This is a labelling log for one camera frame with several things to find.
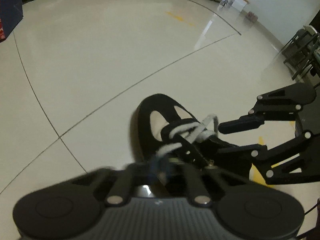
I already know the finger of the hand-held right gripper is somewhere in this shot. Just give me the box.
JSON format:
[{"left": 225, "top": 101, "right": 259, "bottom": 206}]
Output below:
[
  {"left": 217, "top": 131, "right": 320, "bottom": 186},
  {"left": 218, "top": 85, "right": 303, "bottom": 134}
]

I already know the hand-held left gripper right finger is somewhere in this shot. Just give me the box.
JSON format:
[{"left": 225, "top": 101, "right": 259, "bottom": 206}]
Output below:
[{"left": 169, "top": 164, "right": 251, "bottom": 207}]

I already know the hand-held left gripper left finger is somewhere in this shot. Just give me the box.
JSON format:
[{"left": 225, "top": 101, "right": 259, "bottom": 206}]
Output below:
[{"left": 68, "top": 155, "right": 167, "bottom": 207}]

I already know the grey white shoelace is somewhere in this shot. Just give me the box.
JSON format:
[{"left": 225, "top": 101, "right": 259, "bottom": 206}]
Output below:
[{"left": 154, "top": 114, "right": 220, "bottom": 161}]

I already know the black and beige shoe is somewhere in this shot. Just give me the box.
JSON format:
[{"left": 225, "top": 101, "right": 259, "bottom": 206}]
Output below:
[{"left": 131, "top": 94, "right": 253, "bottom": 180}]

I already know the yellow star floor sticker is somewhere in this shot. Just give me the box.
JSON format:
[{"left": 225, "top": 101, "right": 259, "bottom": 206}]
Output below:
[{"left": 249, "top": 136, "right": 280, "bottom": 184}]

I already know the dark green chair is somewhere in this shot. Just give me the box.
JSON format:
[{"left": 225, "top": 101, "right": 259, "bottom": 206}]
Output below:
[
  {"left": 281, "top": 26, "right": 319, "bottom": 65},
  {"left": 291, "top": 40, "right": 320, "bottom": 85}
]

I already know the white cardboard box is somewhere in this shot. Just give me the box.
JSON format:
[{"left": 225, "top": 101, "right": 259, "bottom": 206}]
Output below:
[{"left": 232, "top": 0, "right": 251, "bottom": 12}]

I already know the Merry Christmas gift bag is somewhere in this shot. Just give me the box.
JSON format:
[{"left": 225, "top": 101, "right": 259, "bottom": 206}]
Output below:
[{"left": 0, "top": 0, "right": 24, "bottom": 43}]

